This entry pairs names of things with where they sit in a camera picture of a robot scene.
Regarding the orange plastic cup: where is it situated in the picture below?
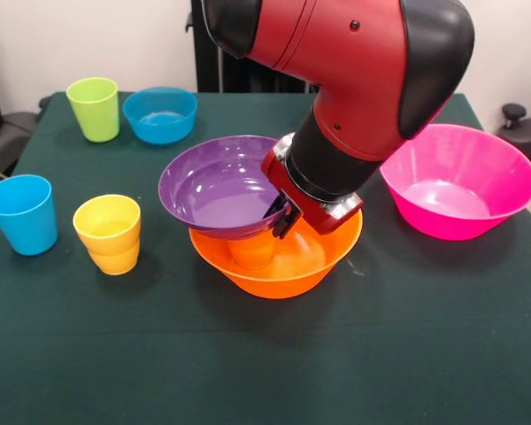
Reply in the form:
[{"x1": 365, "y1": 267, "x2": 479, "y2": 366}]
[{"x1": 227, "y1": 234, "x2": 279, "y2": 271}]

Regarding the blue plastic bowl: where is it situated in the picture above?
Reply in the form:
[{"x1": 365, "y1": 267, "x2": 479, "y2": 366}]
[{"x1": 122, "y1": 86, "x2": 199, "y2": 145}]

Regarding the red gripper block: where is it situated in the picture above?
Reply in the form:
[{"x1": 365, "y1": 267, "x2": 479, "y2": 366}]
[{"x1": 260, "y1": 132, "x2": 365, "y2": 241}]

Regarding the black knobbed equipment stand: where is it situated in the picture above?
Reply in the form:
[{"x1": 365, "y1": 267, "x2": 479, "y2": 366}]
[{"x1": 496, "y1": 103, "x2": 531, "y2": 198}]

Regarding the black chair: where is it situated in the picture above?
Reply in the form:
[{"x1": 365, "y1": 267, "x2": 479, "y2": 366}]
[{"x1": 0, "y1": 57, "x2": 43, "y2": 178}]

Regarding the dark green table cloth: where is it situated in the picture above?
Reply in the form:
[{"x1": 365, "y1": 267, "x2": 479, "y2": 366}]
[{"x1": 0, "y1": 91, "x2": 531, "y2": 425}]

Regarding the large pink plastic bowl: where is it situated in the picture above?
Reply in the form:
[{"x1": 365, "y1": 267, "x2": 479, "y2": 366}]
[{"x1": 379, "y1": 123, "x2": 531, "y2": 242}]

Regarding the blue plastic cup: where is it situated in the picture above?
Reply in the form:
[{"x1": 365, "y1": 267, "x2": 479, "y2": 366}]
[{"x1": 0, "y1": 174, "x2": 59, "y2": 257}]

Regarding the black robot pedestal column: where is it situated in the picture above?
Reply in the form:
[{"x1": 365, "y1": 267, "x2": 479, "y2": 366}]
[{"x1": 185, "y1": 0, "x2": 322, "y2": 94}]

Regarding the purple plastic bowl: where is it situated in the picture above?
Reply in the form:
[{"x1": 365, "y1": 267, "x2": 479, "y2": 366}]
[{"x1": 158, "y1": 135, "x2": 293, "y2": 242}]

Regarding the large orange plastic bowl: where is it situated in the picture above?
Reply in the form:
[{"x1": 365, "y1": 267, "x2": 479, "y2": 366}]
[{"x1": 189, "y1": 207, "x2": 364, "y2": 300}]

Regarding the lime green plastic cup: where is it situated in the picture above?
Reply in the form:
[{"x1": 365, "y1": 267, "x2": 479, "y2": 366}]
[{"x1": 65, "y1": 76, "x2": 119, "y2": 143}]

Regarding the yellow plastic cup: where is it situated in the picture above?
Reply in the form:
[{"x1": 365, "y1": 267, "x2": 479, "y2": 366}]
[{"x1": 73, "y1": 193, "x2": 142, "y2": 276}]

